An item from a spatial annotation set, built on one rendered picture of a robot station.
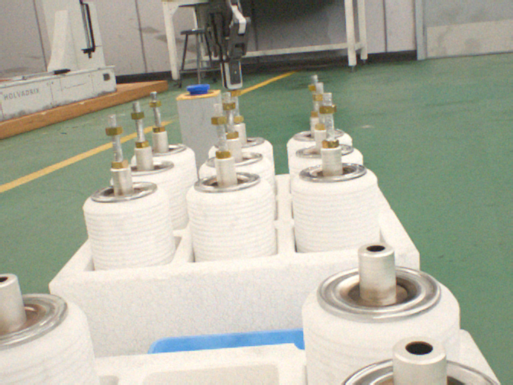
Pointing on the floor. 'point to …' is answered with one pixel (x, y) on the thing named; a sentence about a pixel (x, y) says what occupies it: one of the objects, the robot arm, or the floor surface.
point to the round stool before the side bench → (197, 56)
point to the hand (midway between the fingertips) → (231, 75)
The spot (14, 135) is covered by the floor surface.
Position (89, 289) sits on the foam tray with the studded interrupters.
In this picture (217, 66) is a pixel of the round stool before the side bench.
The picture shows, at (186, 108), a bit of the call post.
